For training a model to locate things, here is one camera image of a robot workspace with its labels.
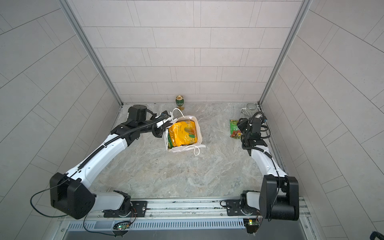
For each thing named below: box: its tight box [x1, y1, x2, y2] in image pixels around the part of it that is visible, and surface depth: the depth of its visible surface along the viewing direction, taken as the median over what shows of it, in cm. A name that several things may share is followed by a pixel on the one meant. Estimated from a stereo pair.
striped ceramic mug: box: [240, 103, 258, 117], surface depth 107 cm
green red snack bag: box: [229, 119, 243, 139], surface depth 101 cm
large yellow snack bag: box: [168, 120, 198, 148], surface depth 80 cm
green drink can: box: [175, 95, 185, 107], surface depth 108 cm
